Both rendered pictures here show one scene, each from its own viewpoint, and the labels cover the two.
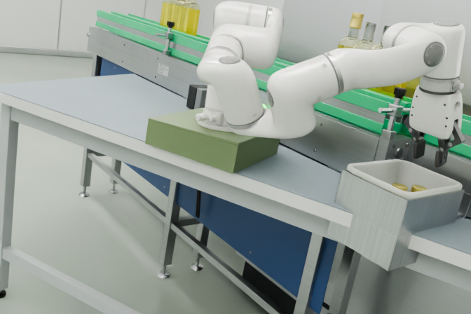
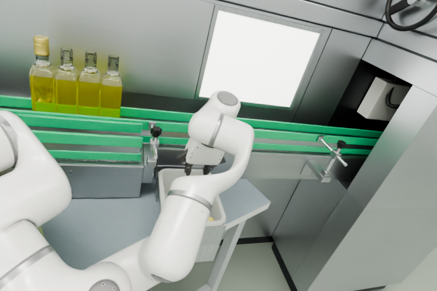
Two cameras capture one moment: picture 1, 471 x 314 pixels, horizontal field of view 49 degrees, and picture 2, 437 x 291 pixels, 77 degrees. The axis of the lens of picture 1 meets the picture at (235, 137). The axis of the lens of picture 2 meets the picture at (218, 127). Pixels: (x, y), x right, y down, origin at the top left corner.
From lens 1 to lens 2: 0.94 m
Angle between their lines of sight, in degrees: 67
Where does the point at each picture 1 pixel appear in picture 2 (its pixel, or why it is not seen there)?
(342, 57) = (208, 191)
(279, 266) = not seen: hidden behind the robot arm
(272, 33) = (58, 173)
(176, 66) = not seen: outside the picture
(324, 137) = (80, 180)
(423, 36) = (250, 137)
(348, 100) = (95, 143)
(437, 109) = (215, 152)
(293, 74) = (188, 248)
